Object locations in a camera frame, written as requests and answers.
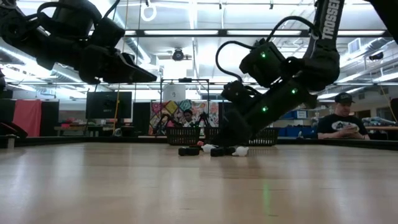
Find black overhead camera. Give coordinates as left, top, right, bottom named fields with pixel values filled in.
left=172, top=48, right=185, bottom=62

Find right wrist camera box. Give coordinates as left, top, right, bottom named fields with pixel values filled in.
left=221, top=80, right=251, bottom=103

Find person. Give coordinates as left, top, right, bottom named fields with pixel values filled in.
left=317, top=92, right=371, bottom=140
left=182, top=108, right=195, bottom=128

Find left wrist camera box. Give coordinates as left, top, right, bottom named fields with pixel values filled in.
left=90, top=17, right=126, bottom=47

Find white box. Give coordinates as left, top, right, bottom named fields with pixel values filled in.
left=163, top=84, right=187, bottom=102

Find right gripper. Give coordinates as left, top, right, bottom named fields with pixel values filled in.
left=217, top=88, right=289, bottom=146

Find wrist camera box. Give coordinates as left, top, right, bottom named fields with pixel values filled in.
left=90, top=17, right=126, bottom=47
left=221, top=80, right=251, bottom=103

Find black right camera cable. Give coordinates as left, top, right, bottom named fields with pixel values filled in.
left=215, top=40, right=261, bottom=83

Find blue storage bins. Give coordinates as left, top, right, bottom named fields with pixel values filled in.
left=279, top=109, right=318, bottom=138

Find black metal rig frame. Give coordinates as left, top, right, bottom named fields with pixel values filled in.
left=160, top=77, right=210, bottom=135

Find white ceiling vent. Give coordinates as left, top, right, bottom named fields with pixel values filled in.
left=348, top=38, right=362, bottom=54

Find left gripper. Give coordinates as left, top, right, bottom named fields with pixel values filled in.
left=79, top=45, right=158, bottom=85

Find black overhead frame beam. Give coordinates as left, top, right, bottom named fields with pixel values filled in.
left=88, top=29, right=389, bottom=38

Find cluttered work table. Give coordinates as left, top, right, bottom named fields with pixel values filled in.
left=54, top=118, right=134, bottom=138

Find person's black cap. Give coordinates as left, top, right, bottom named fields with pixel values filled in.
left=334, top=92, right=355, bottom=104

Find white hanging ring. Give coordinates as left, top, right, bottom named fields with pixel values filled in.
left=140, top=2, right=157, bottom=22

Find white ghost piece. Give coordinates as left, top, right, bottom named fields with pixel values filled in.
left=201, top=143, right=218, bottom=154
left=231, top=146, right=250, bottom=157

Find yellow pole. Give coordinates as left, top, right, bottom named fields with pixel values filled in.
left=113, top=91, right=121, bottom=134

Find red cloth panel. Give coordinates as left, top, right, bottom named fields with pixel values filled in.
left=12, top=99, right=42, bottom=137

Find black partition panel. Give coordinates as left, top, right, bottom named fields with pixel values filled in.
left=132, top=101, right=151, bottom=135
left=41, top=100, right=60, bottom=137
left=0, top=98, right=16, bottom=124

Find black monitor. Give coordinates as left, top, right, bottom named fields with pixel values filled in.
left=86, top=91, right=133, bottom=119

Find black table frame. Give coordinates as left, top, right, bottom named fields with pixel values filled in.
left=0, top=134, right=398, bottom=152

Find colourful patterned backdrop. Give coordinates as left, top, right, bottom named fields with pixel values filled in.
left=149, top=99, right=220, bottom=136

